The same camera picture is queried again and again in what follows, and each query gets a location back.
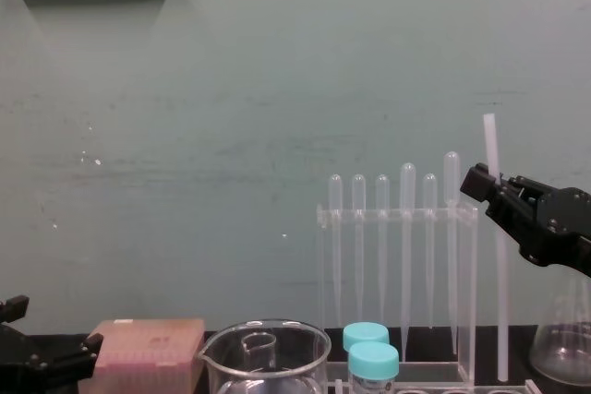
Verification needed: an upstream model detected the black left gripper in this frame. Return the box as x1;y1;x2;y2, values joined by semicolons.
0;294;105;394

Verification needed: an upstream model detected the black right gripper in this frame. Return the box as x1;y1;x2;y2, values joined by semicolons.
459;162;591;281

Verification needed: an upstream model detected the white stirring rod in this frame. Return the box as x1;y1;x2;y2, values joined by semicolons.
482;113;510;382

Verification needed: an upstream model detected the long clear plastic pipette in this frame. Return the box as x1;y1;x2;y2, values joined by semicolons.
443;149;462;355
399;161;417;364

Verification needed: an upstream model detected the clear acrylic pipette rack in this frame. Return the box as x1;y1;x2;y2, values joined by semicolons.
315;202;479;388

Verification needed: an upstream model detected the short clear plastic pipette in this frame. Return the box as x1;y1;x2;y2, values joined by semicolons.
374;173;391;327
422;172;439;330
328;173;344;328
351;173;368;324

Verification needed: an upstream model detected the pink pipette tip box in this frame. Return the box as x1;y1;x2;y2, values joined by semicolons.
77;317;207;394

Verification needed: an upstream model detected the glass conical flask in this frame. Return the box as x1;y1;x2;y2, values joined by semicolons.
527;268;591;385

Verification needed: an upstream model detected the clear acrylic tube rack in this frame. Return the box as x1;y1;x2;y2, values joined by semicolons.
324;376;542;394

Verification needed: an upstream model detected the teal capped vial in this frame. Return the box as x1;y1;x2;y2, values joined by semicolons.
346;341;401;394
342;321;391;354

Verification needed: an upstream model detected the small glass beaker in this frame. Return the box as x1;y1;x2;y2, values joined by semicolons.
240;332;278;373

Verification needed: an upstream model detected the large glass beaker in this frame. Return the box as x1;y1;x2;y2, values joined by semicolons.
198;317;333;394

